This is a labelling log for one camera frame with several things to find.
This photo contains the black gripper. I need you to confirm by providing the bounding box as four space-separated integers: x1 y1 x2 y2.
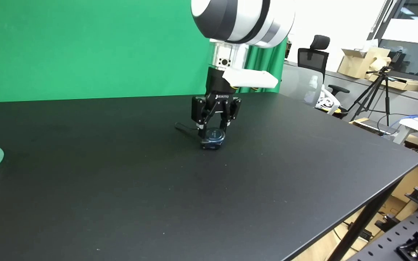
190 65 244 133

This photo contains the blue measuring tape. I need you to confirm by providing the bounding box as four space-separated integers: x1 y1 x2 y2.
174 121 229 152

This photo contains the grey chair back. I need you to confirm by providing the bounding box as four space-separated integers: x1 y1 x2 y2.
279 62 325 107

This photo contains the checkerboard calibration board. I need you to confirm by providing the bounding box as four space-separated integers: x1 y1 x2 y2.
314 88 341 113

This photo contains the black office chair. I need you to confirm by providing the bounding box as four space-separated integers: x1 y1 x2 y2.
296 33 351 95

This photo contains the green screen curtain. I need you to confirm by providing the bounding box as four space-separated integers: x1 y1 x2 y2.
0 0 289 104

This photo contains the open cardboard box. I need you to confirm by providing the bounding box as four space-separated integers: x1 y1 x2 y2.
337 46 392 81

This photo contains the black table leg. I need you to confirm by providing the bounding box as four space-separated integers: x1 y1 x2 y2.
327 184 401 261

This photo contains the black perforated breadboard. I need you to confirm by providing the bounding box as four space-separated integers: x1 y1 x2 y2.
348 210 418 261

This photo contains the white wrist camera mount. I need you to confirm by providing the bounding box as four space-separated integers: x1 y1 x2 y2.
211 40 280 89

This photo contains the black camera tripod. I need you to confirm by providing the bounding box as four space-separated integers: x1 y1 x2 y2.
346 66 395 129

